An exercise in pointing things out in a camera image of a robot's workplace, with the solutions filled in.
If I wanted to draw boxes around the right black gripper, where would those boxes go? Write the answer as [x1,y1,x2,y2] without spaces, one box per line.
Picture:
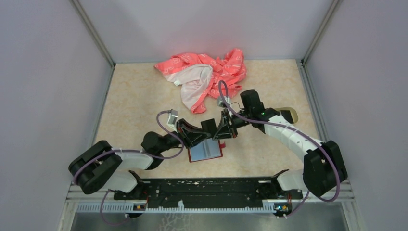
[212,108,252,141]

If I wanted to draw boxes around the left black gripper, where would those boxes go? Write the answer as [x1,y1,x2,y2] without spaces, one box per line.
[158,118,212,153]

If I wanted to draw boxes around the black credit card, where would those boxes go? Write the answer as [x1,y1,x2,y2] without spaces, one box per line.
[201,118,217,139]

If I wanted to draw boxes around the red card holder wallet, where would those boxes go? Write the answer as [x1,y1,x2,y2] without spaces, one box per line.
[188,139,226,163]

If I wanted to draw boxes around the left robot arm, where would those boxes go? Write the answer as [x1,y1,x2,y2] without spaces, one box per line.
[68,119,217,199]

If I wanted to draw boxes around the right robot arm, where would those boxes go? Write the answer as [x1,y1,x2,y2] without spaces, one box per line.
[218,90,347,202]

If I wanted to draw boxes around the beige oval card tray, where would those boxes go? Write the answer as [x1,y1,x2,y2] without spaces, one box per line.
[275,107,299,124]

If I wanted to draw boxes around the pink and white cloth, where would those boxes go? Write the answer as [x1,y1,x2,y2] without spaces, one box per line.
[154,48,247,114]

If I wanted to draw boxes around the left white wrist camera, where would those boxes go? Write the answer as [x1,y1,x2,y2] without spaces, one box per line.
[166,109,178,130]

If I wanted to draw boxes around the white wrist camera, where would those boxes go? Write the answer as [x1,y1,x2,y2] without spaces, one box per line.
[217,97,230,109]
[166,109,178,130]

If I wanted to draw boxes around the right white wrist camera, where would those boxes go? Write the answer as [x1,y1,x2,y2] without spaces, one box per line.
[217,97,230,109]

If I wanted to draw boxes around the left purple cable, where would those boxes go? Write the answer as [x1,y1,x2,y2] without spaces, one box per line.
[72,110,186,186]

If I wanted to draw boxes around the purple cable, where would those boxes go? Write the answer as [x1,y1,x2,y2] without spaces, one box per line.
[218,79,341,203]
[72,110,186,186]

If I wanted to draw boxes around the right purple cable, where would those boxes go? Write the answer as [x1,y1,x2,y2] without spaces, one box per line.
[218,79,341,203]

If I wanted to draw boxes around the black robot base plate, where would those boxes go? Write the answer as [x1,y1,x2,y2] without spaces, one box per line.
[114,177,303,209]

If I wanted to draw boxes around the aluminium front frame rail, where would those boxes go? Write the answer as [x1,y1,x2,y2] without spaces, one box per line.
[65,180,356,214]

